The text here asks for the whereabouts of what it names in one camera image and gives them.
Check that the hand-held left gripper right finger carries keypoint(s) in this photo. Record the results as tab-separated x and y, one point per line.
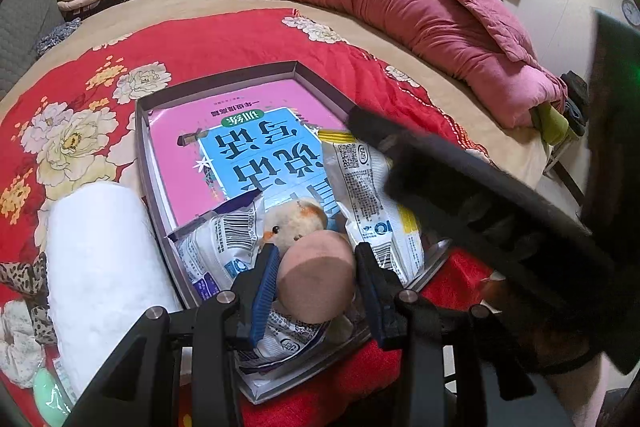
372	307

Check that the leopard print scrunchie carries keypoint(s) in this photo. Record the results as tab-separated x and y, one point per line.
20	274

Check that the white and yellow snack packet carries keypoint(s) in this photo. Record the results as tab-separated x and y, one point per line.
365	187

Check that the blue patterned cloth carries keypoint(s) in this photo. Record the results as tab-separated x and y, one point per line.
57	36

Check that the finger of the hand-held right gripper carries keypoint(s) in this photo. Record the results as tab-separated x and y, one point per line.
475	197
372	127

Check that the round tan soft puff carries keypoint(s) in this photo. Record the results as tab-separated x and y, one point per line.
315	277

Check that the round wall clock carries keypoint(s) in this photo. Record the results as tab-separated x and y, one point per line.
630	11

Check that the dark clothes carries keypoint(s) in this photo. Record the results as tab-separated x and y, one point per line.
575	102

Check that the white paper towel roll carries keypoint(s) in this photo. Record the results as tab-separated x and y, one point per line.
100	267

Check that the red floral blanket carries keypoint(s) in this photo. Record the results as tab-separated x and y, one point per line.
225	37

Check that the green cloth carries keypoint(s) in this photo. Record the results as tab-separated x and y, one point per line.
550	124

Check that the pink quilt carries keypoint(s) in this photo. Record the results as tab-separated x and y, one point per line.
400	7

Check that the mint green item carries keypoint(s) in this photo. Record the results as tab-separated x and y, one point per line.
47	392

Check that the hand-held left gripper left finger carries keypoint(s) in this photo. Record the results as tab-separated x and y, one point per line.
265	292

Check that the grey padded headboard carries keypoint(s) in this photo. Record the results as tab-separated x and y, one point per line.
20	22

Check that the white and blue snack packet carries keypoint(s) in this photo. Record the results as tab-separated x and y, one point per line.
215	252
290	342

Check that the shallow grey box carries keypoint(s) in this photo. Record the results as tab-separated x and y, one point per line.
150	117

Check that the metal rack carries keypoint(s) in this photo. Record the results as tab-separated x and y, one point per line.
562	167

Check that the pink book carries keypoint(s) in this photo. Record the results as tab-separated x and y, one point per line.
175	157

